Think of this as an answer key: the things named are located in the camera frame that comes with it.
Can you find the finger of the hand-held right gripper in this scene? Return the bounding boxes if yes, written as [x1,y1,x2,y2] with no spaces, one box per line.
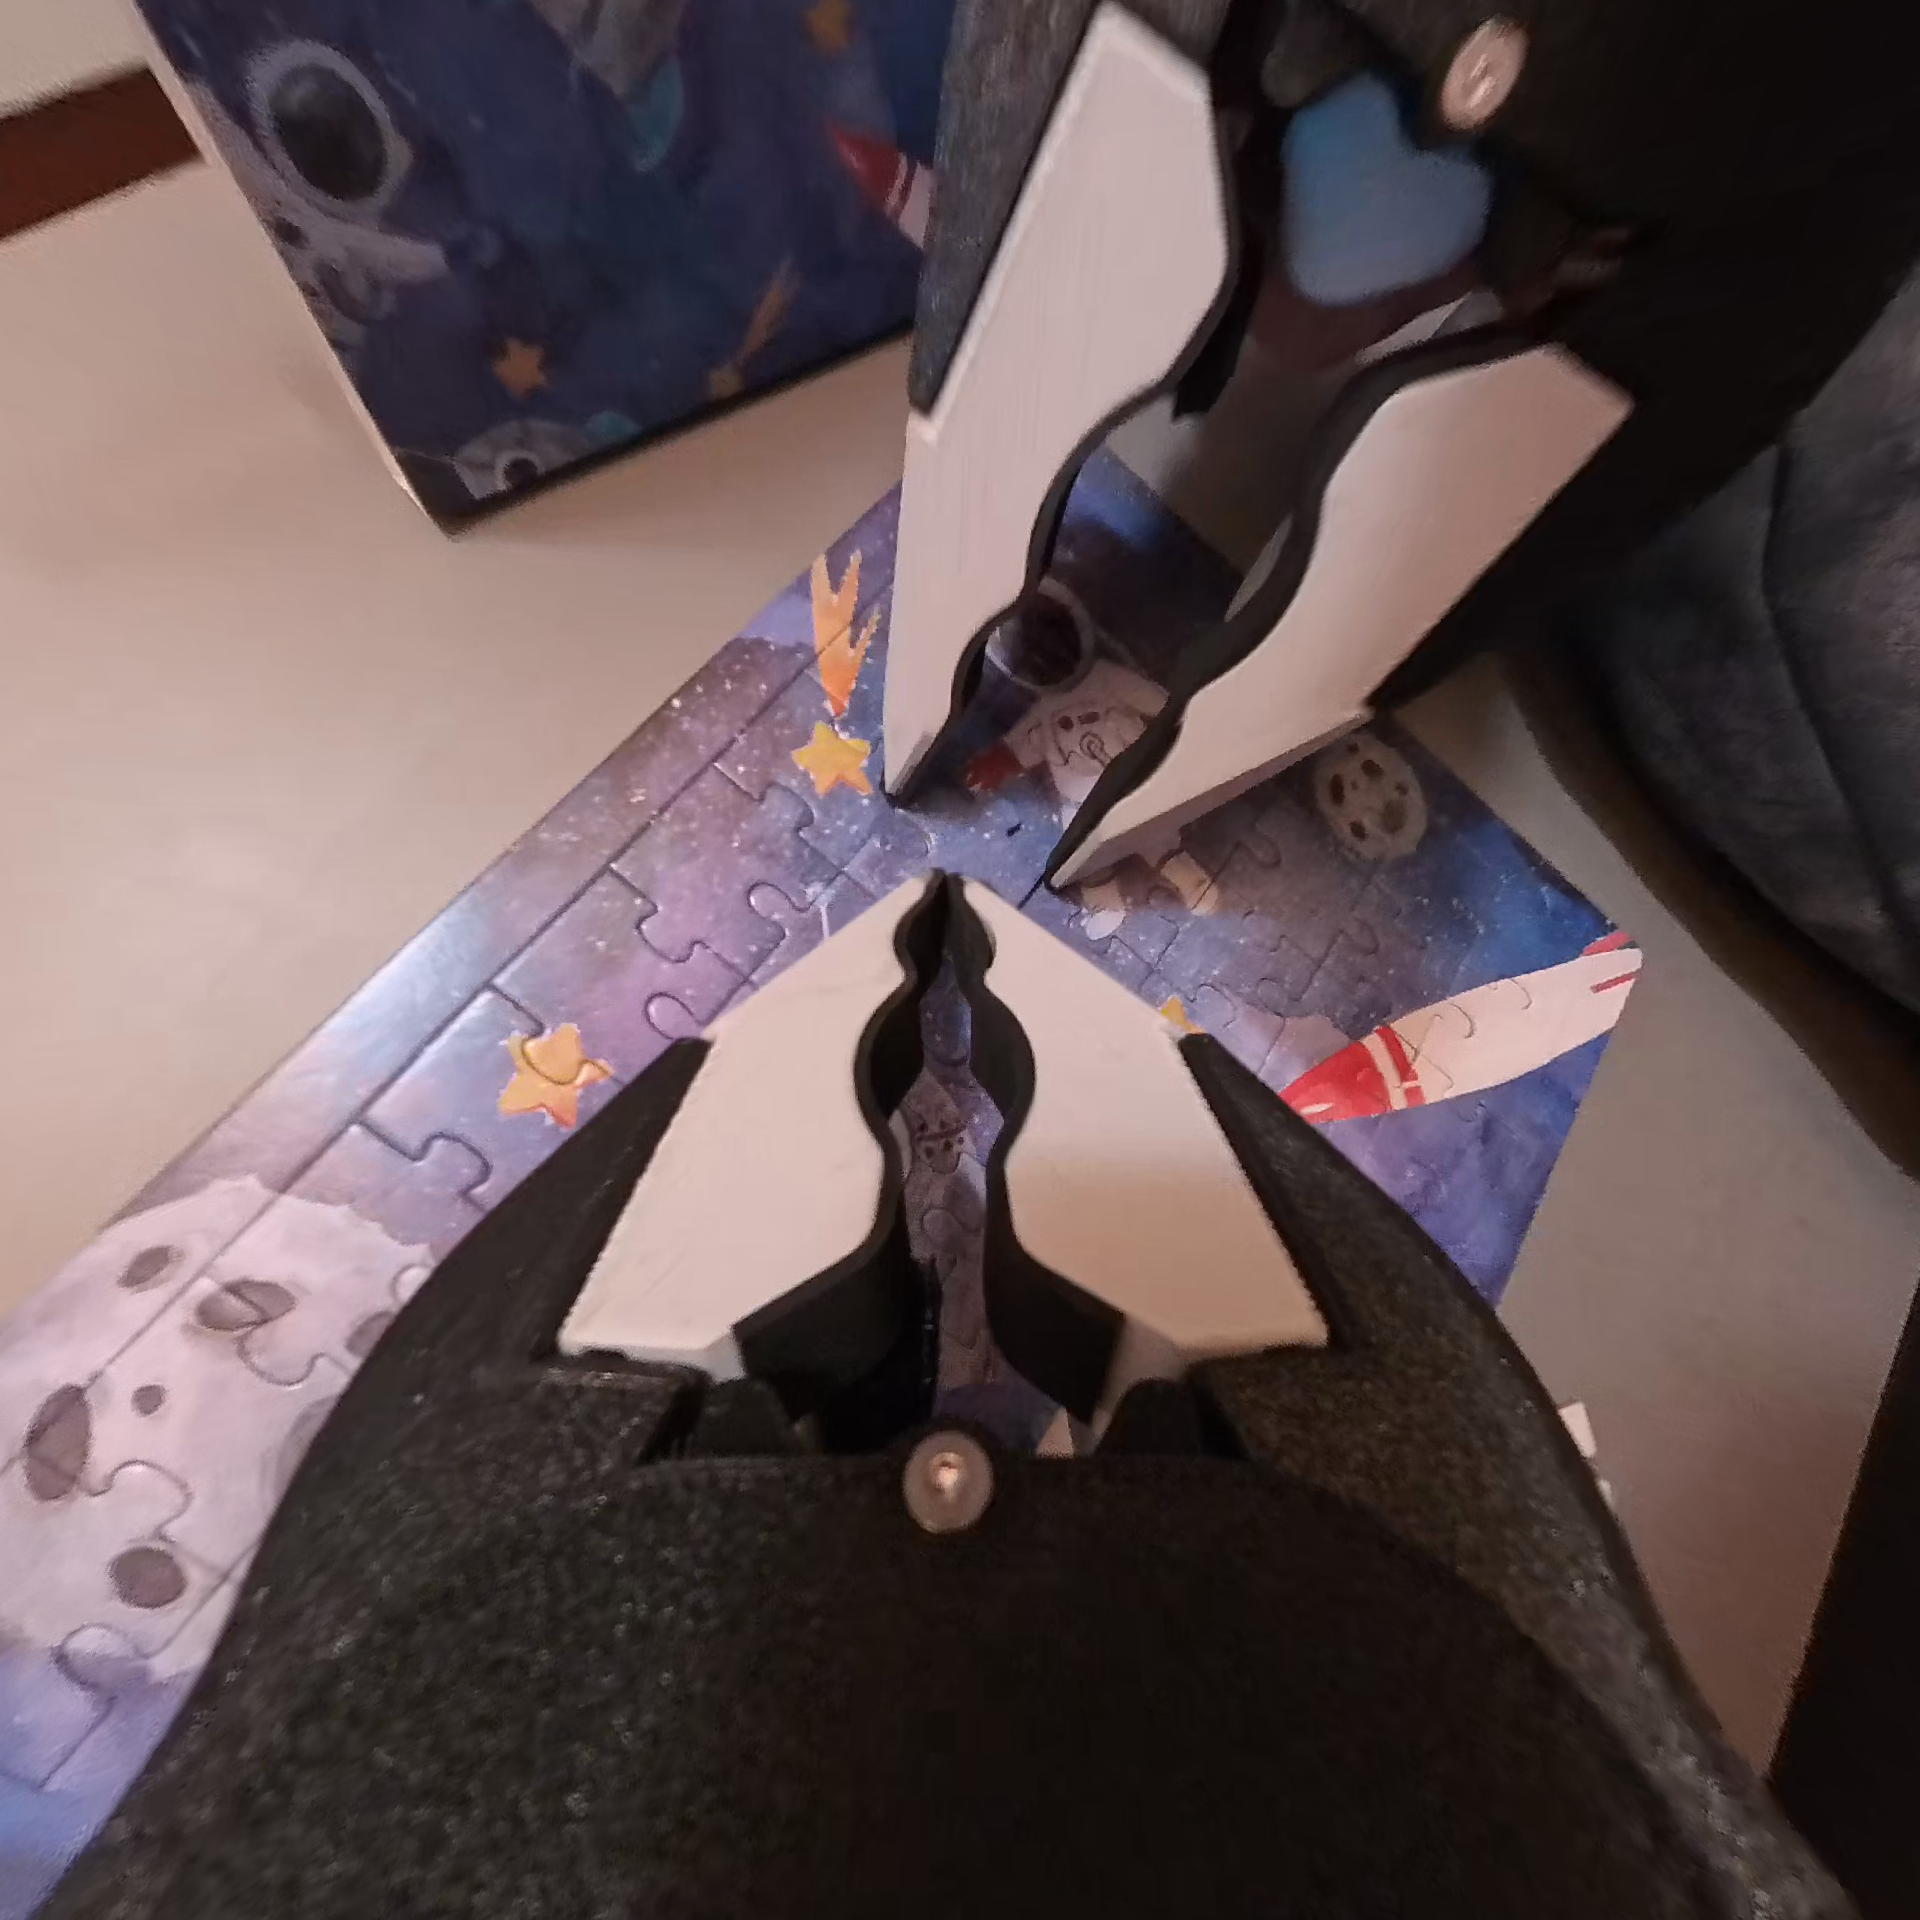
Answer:
[881,0,1248,805]
[1041,342,1636,888]

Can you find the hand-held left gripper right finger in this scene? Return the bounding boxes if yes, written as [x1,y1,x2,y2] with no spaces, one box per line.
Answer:
[957,872,1333,1420]

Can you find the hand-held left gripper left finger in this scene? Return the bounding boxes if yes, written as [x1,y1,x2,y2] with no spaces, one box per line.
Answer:
[559,872,950,1384]

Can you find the space jigsaw puzzle board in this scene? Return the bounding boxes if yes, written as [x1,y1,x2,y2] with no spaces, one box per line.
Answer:
[0,449,1642,1800]

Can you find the person's right forearm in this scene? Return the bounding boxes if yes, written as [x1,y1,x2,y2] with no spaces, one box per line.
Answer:
[1559,270,1920,992]

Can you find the grey desk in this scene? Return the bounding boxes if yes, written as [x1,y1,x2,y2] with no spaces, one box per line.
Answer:
[0,59,1920,1772]

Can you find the printed jigsaw puzzle box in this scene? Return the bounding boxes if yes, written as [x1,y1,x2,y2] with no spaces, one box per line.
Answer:
[133,0,962,537]

